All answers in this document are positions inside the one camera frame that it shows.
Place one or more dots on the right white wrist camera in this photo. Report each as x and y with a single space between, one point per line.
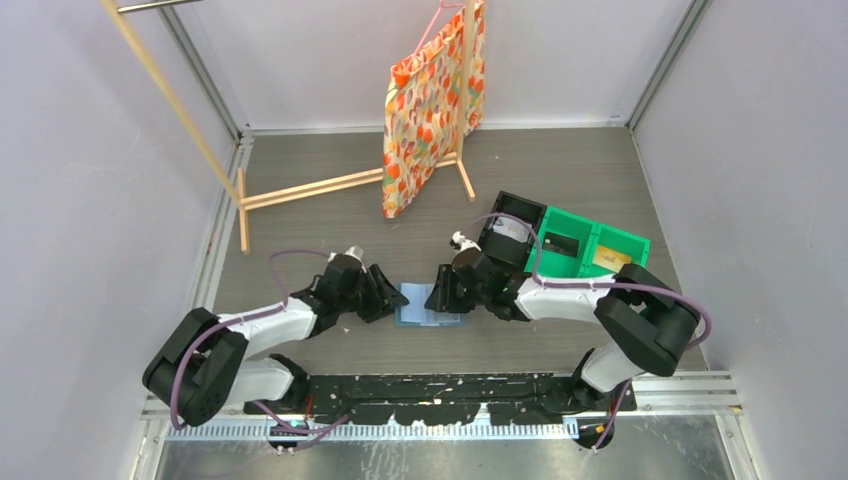
460 243

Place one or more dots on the white card with stripe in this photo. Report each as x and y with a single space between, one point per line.
513 229

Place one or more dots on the pink clothes hanger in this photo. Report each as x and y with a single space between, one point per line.
444 12

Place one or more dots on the floral orange fabric bag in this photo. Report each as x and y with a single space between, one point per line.
435 99

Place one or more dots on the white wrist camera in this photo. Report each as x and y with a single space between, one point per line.
356 252
460 243

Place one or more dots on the wooden clothes rack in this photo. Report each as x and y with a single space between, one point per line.
234 185

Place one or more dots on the aluminium frame rail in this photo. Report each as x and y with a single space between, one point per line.
685 393

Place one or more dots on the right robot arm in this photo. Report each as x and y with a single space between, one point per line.
649 325

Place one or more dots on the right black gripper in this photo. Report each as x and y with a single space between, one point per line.
442 298

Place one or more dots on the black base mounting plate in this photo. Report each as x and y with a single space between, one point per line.
443 399

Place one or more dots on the gold card in bin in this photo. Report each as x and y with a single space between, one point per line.
610 259

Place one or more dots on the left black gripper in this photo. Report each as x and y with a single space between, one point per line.
380 305

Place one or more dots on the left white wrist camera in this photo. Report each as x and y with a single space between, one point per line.
356 252

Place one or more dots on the dark credit card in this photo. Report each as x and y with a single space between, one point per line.
562 245

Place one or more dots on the blue leather card holder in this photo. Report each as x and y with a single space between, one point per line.
415 314

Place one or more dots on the green plastic bin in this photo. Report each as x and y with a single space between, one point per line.
590 233

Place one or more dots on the black plastic bin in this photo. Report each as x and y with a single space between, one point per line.
506 239

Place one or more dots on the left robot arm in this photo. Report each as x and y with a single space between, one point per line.
211 361

